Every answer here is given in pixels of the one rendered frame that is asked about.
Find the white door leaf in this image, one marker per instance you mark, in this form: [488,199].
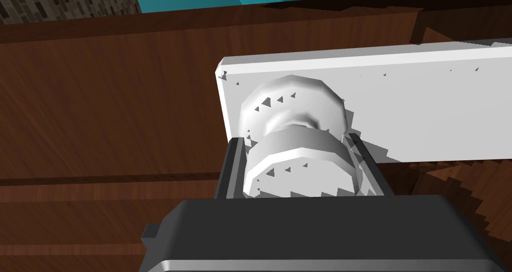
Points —
[420,103]

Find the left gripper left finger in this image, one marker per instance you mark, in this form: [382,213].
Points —
[231,172]

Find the white round door knob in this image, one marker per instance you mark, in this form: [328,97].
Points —
[298,143]

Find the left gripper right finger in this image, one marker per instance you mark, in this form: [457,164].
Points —
[370,172]

